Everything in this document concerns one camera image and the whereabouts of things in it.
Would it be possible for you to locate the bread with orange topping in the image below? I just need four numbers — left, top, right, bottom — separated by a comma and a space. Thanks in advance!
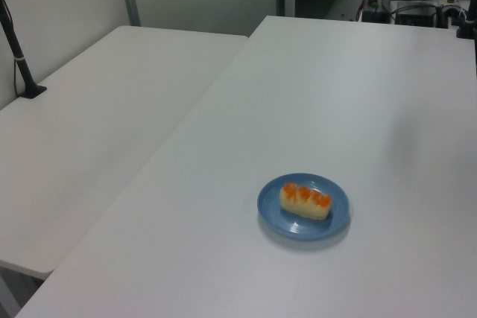
279, 182, 333, 221

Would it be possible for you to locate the blue round plate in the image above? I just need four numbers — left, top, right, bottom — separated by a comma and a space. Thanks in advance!
256, 172, 351, 241

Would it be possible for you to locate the small black device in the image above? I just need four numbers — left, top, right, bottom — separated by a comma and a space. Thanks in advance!
360, 0, 392, 23

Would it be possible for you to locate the black electronics box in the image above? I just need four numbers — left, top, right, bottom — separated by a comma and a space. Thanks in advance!
394, 0, 437, 28

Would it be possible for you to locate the black camera stand pole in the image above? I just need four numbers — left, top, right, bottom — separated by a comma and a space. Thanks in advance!
0, 0, 48, 100

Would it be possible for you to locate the black table clamp mount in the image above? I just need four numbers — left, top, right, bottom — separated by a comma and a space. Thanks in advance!
455, 0, 477, 40

